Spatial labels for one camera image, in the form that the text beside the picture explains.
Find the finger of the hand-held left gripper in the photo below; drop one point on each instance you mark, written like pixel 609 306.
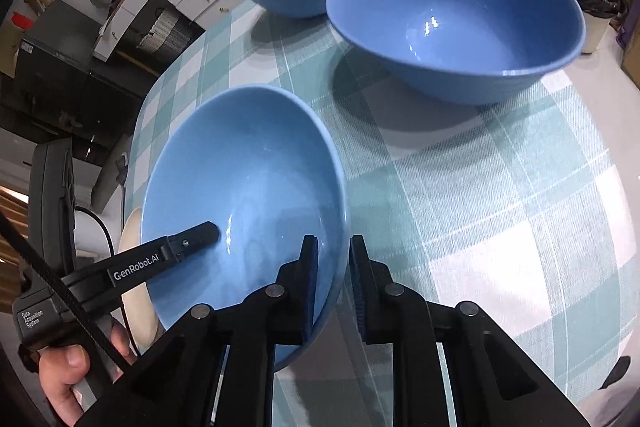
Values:
pixel 197 239

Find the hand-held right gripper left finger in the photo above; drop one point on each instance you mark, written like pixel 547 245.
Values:
pixel 310 292

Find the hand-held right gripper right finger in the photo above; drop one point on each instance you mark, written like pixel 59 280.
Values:
pixel 358 292

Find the cream plate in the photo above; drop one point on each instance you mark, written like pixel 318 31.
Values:
pixel 136 307

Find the person's left hand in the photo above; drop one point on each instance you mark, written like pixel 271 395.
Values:
pixel 62 372

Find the white cylinder bin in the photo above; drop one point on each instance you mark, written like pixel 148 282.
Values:
pixel 92 232

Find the brown curtain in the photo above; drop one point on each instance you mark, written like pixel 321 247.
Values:
pixel 10 227

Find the tall black cabinet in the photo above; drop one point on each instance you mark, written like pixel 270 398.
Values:
pixel 50 127

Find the woven laundry basket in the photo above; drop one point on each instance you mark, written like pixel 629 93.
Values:
pixel 165 29

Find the black refrigerator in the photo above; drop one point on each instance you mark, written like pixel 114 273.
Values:
pixel 55 52

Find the bin with black liner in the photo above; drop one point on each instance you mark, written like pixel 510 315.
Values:
pixel 595 7

